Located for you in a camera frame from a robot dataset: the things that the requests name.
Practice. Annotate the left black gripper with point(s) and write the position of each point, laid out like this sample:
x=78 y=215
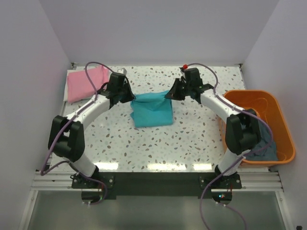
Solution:
x=130 y=97

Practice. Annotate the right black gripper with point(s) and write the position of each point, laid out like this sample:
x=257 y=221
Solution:
x=173 y=94

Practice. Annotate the teal t shirt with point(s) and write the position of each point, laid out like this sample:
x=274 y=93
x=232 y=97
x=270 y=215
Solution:
x=152 y=110

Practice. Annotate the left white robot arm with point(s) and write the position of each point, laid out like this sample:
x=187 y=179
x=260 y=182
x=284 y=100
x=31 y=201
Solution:
x=66 y=138

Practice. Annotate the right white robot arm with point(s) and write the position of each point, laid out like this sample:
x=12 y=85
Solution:
x=242 y=132

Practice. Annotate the folded pink t shirt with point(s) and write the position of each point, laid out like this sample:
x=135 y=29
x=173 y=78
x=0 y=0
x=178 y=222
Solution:
x=98 y=75

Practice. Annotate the folded white t shirt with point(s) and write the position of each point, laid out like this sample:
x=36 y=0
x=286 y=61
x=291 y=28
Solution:
x=77 y=86

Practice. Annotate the orange plastic basket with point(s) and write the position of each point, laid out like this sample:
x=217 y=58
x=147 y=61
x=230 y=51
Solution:
x=266 y=106

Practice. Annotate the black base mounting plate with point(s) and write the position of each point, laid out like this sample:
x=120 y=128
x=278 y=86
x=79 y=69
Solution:
x=110 y=185

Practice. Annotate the grey t shirt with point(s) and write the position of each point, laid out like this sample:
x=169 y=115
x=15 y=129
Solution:
x=266 y=149

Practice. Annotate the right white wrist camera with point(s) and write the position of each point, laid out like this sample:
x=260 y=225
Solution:
x=185 y=68

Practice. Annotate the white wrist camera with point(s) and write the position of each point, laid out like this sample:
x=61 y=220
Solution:
x=185 y=68
x=122 y=71

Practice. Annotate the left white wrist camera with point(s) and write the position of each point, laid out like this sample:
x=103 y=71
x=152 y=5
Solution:
x=122 y=71

